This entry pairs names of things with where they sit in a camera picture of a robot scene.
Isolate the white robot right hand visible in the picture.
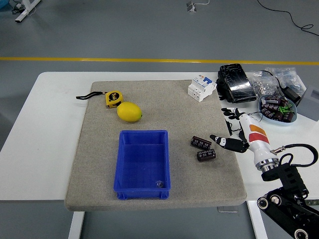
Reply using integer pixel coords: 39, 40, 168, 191
210, 107, 279, 165

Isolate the black cylindrical battery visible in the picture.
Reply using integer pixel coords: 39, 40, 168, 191
190, 135, 212, 150
196, 148, 217, 163

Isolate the grey box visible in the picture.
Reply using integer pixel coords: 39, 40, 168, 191
296, 86, 319, 122

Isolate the blue plastic box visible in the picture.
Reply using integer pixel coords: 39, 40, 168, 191
113, 129, 172, 201

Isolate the light blue bowl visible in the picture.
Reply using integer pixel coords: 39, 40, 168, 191
258, 94, 299, 126

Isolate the clear bag of metal nuts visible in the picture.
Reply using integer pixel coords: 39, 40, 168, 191
249, 70, 280, 97

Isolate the black power adapter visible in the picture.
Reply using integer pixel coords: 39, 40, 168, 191
283, 86, 302, 105

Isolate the black device with glossy lid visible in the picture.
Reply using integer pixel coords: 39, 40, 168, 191
216, 63, 257, 104

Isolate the clear bag of screws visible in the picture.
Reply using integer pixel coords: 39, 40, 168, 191
265, 67, 307, 93

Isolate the white circuit breaker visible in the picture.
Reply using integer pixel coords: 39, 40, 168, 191
187, 76, 217, 102

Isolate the yellow lemon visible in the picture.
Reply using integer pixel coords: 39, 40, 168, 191
116, 101, 143, 122

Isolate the yellow tape measure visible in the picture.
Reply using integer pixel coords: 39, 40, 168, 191
76, 91, 124, 109

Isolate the grey-brown felt mat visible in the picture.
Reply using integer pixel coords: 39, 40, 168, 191
64, 79, 248, 212

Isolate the white table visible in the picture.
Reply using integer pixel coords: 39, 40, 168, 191
0, 71, 319, 239

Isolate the black adapter cable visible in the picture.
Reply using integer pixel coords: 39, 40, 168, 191
259, 70, 286, 97

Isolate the clear bracket under table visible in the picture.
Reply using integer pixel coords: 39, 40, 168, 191
217, 206, 239, 214

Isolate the black floor cable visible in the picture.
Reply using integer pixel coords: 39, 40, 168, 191
256, 0, 319, 38

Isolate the white floor plug with cord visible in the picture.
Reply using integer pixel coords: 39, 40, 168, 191
186, 0, 210, 12

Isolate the white metal stand frame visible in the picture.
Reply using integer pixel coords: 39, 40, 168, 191
14, 0, 42, 23

